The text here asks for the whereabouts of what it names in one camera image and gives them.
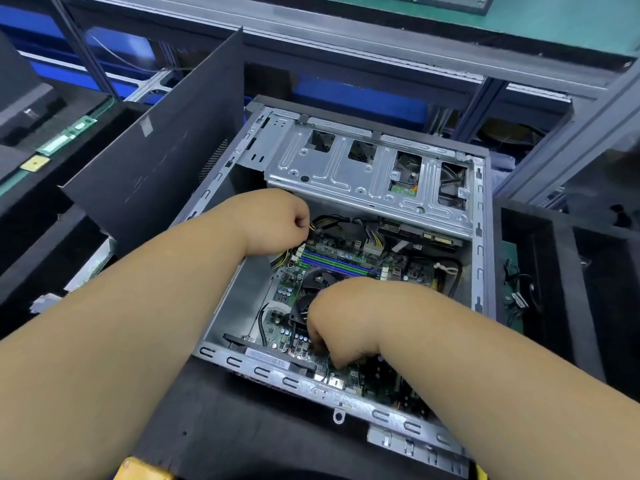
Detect person's left hand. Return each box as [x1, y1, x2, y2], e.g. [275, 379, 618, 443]
[235, 187, 313, 258]

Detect person's right hand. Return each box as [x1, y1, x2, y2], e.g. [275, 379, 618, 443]
[305, 279, 396, 371]

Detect green motherboard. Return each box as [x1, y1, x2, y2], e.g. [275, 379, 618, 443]
[255, 215, 466, 416]

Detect grey computer case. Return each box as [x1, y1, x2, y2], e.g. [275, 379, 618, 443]
[170, 95, 501, 478]

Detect person's right forearm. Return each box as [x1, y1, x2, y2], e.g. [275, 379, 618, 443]
[375, 285, 640, 480]

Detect person's left forearm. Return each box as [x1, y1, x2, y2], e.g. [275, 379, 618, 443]
[0, 195, 261, 480]

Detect silver backed desktop computer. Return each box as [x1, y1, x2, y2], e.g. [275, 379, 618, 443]
[388, 0, 497, 17]

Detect black upright side panel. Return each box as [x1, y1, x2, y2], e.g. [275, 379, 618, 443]
[60, 29, 246, 258]

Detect empty black foam tray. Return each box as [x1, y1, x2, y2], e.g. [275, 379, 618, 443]
[495, 199, 640, 406]

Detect green memory stick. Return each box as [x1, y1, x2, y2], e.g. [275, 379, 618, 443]
[38, 115, 99, 159]

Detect black foam tray with boards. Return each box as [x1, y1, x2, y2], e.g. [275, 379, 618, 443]
[0, 99, 151, 336]

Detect yellow box with green button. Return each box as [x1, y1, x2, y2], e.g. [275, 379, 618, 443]
[113, 455, 179, 480]

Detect green upper shelf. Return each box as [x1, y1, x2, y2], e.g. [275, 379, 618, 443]
[290, 0, 640, 71]

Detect yellow and black wire bundle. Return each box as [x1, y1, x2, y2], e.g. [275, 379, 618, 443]
[275, 219, 391, 271]

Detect small black cable bundle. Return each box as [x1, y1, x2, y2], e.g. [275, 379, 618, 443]
[503, 273, 541, 318]

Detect green circuit board with cables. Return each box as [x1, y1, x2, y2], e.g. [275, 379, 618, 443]
[28, 235, 116, 316]

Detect aluminium frame post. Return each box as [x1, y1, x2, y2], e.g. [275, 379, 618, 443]
[493, 63, 640, 208]

